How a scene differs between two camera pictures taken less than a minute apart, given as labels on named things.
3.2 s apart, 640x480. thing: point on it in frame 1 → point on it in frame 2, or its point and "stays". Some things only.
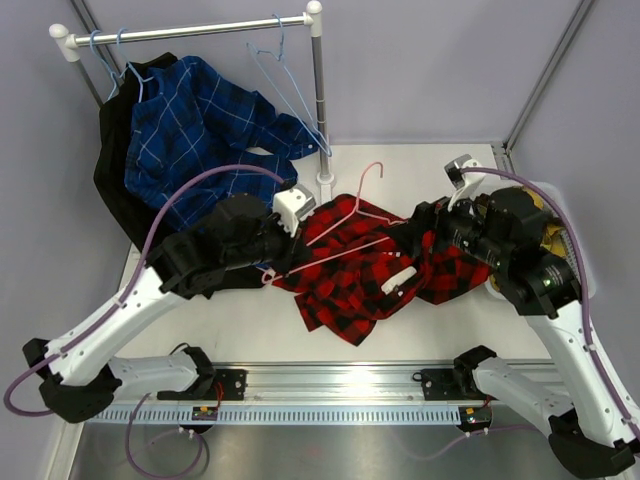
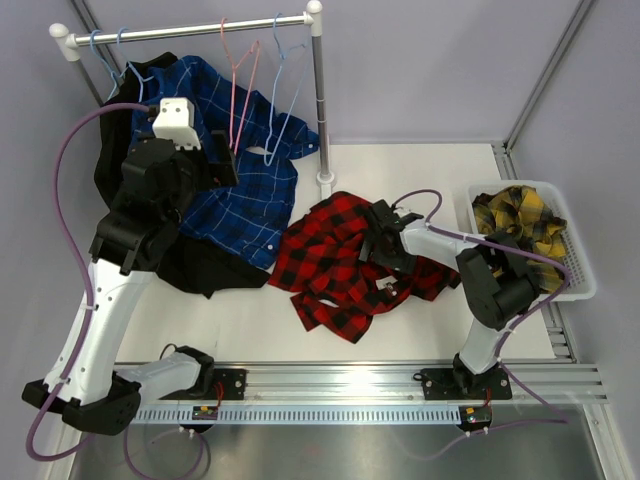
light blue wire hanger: x=279 y=74 → x=283 y=57
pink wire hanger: x=268 y=278 → x=234 y=67
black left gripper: x=294 y=250 → x=218 y=174
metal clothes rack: x=63 y=45 stays
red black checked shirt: x=362 y=266 stays
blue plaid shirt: x=187 y=122 stays
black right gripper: x=428 y=215 → x=401 y=263
